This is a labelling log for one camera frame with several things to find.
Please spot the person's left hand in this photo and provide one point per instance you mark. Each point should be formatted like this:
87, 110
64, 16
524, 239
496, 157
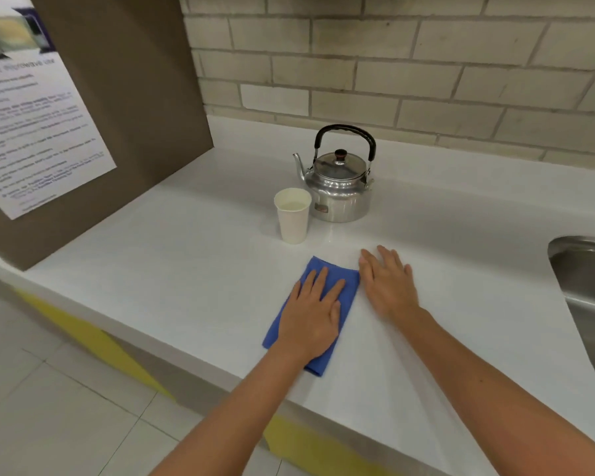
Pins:
308, 324

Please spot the person's right hand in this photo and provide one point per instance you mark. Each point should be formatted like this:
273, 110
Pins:
389, 287

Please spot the person's right middle finger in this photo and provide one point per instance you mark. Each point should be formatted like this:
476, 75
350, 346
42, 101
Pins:
384, 257

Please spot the person's left middle finger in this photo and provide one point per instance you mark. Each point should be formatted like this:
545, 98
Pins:
320, 281

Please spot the person's left little finger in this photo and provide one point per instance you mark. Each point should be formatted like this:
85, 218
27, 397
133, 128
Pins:
296, 292

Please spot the person's right thumb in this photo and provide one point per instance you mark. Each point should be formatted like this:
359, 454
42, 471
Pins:
363, 276

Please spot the person's left thumb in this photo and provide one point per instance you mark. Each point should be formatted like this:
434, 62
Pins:
336, 312

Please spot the person's right little finger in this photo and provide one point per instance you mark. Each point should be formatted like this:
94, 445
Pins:
408, 275

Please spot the person's right forearm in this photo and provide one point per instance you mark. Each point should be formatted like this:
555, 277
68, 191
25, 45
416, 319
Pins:
496, 396

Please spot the person's left forearm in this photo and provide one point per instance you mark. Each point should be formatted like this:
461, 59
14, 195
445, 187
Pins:
238, 416

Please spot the blue folded cloth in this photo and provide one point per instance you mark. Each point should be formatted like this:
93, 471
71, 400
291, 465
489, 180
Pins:
283, 332

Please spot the white paper cup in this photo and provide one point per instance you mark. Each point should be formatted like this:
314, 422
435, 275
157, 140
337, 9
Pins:
293, 220

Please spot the stainless steel sink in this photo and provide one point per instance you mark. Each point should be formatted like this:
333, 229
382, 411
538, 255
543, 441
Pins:
587, 287

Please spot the grey yellow counter front panel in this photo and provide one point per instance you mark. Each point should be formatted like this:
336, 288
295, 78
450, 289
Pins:
129, 361

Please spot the brown cabinet side panel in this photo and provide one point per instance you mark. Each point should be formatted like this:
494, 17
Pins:
144, 84

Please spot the white printed paper notice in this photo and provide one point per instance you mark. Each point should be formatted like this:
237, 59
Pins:
34, 118

